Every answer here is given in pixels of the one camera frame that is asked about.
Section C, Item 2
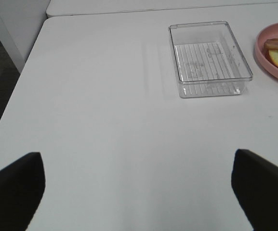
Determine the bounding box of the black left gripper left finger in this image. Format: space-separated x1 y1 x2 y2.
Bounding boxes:
0 152 45 231

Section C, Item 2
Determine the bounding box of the white table leg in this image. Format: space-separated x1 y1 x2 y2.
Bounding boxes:
0 16 25 73

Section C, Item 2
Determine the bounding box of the clear left plastic tray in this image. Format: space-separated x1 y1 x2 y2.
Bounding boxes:
168 21 253 98

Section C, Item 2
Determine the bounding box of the white adjacent table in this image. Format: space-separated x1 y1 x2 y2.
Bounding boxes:
46 0 278 17

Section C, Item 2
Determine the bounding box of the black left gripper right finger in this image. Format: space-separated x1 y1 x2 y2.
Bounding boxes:
231 149 278 231

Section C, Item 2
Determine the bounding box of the pink round plate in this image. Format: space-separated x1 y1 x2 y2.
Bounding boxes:
254 23 278 79

